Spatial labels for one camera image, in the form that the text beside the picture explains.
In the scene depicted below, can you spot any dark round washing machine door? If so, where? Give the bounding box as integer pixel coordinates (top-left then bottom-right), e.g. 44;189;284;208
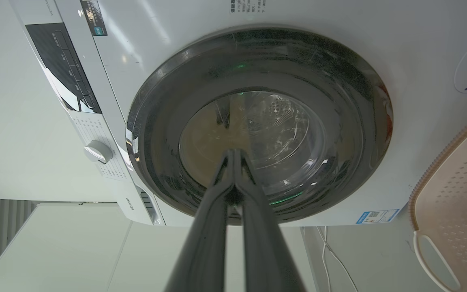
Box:
126;27;394;226

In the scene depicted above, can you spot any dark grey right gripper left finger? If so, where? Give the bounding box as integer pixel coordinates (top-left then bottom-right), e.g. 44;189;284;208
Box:
165;149;235;292

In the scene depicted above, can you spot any white power cable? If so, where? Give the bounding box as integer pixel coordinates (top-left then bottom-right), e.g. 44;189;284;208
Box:
317;226;359;292

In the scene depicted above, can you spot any beige perforated laundry basket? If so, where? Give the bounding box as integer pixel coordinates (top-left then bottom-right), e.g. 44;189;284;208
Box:
409;109;467;292

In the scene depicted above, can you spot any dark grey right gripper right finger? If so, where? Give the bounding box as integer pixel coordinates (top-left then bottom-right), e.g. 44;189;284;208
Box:
233;149;306;292

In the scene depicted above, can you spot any white front-load washing machine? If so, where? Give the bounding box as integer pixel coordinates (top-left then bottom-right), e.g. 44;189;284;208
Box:
10;0;467;228

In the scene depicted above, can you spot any silver washing machine dial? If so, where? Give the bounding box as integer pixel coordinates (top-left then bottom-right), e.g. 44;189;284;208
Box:
84;140;114;165

